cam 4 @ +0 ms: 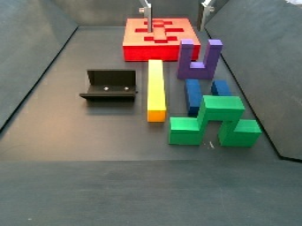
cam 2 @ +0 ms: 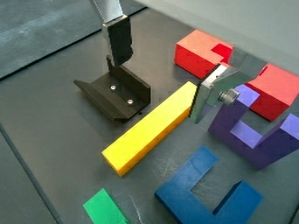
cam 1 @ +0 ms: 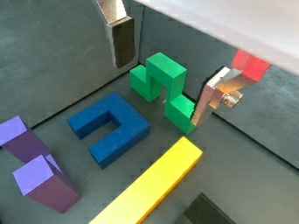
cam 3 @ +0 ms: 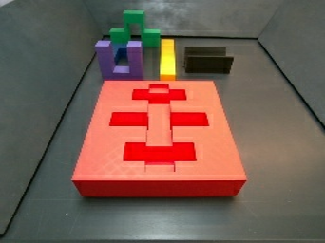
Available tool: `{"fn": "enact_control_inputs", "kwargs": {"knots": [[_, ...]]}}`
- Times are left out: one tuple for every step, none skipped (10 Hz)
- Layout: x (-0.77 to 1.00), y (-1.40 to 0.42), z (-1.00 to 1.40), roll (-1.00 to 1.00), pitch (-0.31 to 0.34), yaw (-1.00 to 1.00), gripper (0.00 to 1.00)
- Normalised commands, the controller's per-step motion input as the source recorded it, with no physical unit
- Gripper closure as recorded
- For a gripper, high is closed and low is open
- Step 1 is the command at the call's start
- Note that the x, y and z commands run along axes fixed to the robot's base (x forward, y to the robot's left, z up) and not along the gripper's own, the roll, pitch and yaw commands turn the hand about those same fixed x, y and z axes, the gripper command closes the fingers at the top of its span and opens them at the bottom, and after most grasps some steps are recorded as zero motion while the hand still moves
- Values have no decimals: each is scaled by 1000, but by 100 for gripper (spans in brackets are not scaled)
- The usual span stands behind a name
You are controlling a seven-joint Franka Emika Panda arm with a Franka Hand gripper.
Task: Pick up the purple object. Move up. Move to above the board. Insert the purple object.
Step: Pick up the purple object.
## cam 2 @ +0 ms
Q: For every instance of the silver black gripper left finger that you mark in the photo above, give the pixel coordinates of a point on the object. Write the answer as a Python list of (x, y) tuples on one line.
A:
[(117, 28)]

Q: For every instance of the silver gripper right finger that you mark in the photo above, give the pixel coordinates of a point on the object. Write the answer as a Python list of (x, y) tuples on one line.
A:
[(217, 88)]

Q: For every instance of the purple U-shaped block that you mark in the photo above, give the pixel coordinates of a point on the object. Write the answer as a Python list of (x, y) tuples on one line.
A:
[(261, 150)]

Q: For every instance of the red puzzle board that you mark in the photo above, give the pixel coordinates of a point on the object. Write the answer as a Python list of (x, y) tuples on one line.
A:
[(200, 52)]

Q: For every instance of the yellow long block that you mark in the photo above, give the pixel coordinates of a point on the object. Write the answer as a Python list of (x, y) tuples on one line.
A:
[(138, 141)]

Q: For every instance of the blue U-shaped block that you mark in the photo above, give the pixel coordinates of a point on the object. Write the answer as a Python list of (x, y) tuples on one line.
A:
[(190, 198)]

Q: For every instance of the green block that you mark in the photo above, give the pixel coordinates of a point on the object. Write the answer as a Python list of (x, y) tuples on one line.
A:
[(104, 210)]

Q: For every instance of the black angled bracket stand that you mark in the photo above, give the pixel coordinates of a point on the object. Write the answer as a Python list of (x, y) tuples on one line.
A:
[(120, 93)]

